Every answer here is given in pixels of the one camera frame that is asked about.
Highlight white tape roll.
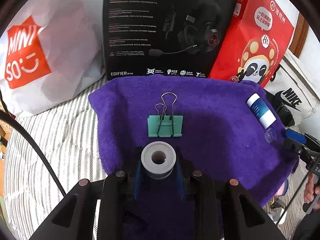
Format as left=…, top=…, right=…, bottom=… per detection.
left=141, top=141, right=177, bottom=180

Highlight blue white bottle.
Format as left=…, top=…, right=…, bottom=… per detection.
left=246, top=93, right=276, bottom=129

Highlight green binder clip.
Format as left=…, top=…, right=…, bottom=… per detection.
left=147, top=92, right=183, bottom=138

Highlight white charger cube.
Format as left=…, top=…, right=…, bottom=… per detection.
left=268, top=207, right=287, bottom=225

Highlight pink blue eraser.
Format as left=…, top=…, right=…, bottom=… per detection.
left=274, top=179, right=289, bottom=196

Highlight person right hand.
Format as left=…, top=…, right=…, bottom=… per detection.
left=304, top=173, right=319, bottom=204

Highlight white Nike waist bag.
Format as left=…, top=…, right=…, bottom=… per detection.
left=265, top=50, right=319, bottom=127

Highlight purple towel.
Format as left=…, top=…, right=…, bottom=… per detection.
left=88, top=75, right=298, bottom=205

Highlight red panda paper bag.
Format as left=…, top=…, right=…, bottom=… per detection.
left=209, top=0, right=294, bottom=87

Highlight black headset box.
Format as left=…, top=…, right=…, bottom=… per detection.
left=103, top=0, right=237, bottom=80

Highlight white Miniso plastic bag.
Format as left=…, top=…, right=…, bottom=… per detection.
left=1, top=0, right=105, bottom=116

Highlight brown wooden door frame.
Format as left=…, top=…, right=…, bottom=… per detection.
left=289, top=13, right=309, bottom=57

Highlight black cable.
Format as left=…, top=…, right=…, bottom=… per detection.
left=0, top=89, right=67, bottom=197

